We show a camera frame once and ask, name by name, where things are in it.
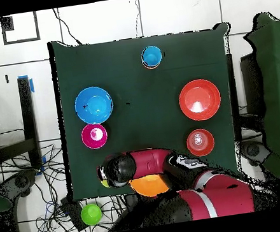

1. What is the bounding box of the blue cup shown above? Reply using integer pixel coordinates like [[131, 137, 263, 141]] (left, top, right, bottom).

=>
[[139, 44, 164, 69]]

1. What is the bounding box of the pink bowl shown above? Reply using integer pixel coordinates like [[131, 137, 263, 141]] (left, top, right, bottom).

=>
[[80, 122, 109, 151]]

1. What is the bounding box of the green cup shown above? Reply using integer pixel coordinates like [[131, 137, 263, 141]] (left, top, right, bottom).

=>
[[80, 202, 104, 228]]

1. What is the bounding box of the large yellow bowl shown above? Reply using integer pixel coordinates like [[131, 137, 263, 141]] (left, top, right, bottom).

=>
[[127, 171, 171, 200]]

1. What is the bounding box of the large blue bowl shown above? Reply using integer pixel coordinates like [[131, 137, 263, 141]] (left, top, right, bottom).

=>
[[72, 83, 116, 127]]

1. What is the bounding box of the black stand base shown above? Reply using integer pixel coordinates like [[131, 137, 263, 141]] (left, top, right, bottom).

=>
[[0, 168, 41, 203]]

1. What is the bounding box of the dark green table cloth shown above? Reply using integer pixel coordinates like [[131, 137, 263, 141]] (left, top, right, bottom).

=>
[[46, 16, 251, 204]]

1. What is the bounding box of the small orange bowl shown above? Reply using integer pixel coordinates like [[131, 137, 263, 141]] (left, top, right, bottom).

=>
[[185, 126, 217, 159]]

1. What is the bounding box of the blue tape strip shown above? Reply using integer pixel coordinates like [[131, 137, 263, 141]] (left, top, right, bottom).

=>
[[17, 73, 35, 96]]

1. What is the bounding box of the large shallow orange bowl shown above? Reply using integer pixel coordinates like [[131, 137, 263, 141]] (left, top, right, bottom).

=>
[[176, 76, 225, 124]]

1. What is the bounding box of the grey stand base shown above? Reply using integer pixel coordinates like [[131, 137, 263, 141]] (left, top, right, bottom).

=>
[[238, 137, 272, 169]]

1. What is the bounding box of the black square floor marker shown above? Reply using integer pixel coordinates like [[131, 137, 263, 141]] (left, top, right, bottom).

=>
[[0, 11, 41, 46]]

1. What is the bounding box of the black table frame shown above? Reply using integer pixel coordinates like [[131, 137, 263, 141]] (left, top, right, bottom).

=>
[[0, 75, 44, 175]]

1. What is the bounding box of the thin black floor cable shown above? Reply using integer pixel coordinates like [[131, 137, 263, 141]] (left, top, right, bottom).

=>
[[52, 5, 82, 49]]

